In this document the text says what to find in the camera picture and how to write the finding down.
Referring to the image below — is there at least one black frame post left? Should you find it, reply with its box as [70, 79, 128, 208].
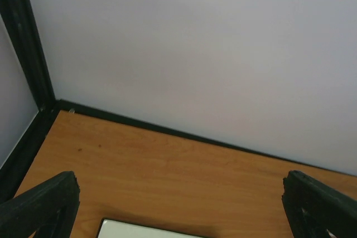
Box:
[0, 0, 56, 116]

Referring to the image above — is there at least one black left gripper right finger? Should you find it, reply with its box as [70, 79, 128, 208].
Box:
[282, 171, 356, 237]

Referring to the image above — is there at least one square grey black-edged plate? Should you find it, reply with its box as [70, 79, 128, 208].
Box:
[97, 219, 198, 238]

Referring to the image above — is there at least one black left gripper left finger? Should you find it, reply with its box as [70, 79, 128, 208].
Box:
[1, 171, 80, 237]

